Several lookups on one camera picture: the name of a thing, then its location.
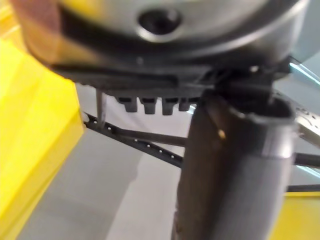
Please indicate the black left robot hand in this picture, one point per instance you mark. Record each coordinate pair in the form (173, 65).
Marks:
(225, 175)

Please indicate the black plain rack beam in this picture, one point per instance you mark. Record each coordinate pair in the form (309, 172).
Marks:
(303, 188)
(306, 161)
(160, 137)

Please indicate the black perforated rack beam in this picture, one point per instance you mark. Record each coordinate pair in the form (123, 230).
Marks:
(140, 145)

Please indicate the silver perforated metal bracket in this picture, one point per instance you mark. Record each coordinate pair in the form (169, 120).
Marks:
(308, 125)

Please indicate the thin grey rack post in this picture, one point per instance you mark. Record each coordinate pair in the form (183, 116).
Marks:
(100, 107)

